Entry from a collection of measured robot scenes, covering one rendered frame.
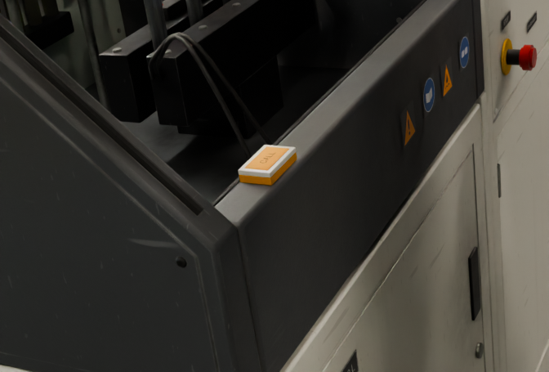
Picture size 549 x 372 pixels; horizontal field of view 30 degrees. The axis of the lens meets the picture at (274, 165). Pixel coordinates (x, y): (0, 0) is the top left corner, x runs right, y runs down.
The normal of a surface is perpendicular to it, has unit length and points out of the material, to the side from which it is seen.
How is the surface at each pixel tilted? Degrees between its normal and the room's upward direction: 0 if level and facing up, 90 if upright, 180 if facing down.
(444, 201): 90
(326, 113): 0
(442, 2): 0
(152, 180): 43
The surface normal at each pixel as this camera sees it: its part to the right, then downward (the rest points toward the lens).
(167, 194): 0.51, -0.60
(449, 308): 0.89, 0.08
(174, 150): -0.13, -0.90
